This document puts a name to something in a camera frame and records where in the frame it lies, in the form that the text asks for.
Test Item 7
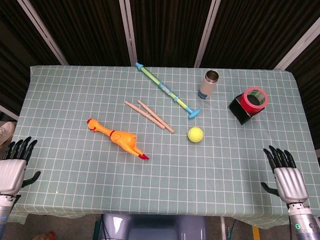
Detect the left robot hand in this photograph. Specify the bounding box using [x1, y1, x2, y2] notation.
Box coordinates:
[0, 136, 42, 196]

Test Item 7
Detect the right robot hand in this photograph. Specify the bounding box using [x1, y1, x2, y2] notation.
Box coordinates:
[260, 145, 309, 205]

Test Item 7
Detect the yellow tennis ball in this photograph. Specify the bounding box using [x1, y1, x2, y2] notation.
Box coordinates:
[187, 126, 205, 144]

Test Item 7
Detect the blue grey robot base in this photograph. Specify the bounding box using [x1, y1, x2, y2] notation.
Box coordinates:
[92, 213, 207, 240]

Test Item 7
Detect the black open box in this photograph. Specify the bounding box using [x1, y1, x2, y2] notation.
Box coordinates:
[227, 93, 265, 126]

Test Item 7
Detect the white sneaker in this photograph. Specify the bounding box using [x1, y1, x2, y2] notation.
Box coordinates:
[0, 121, 17, 148]

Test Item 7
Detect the red tape roll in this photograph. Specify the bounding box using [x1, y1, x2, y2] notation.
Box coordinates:
[239, 86, 270, 111]

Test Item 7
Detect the orange rubber chicken toy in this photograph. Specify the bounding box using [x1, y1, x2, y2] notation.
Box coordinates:
[86, 118, 151, 161]

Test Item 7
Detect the steel thermos bottle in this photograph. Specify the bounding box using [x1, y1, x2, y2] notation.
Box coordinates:
[198, 69, 220, 100]

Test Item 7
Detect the green checkered tablecloth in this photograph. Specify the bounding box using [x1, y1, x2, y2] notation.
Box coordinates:
[7, 65, 320, 230]

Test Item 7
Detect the wooden drumstick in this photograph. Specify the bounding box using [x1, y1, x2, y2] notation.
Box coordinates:
[137, 99, 175, 134]
[124, 100, 166, 130]

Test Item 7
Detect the blue green toy water pump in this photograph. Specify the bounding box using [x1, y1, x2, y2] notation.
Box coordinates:
[135, 62, 202, 120]

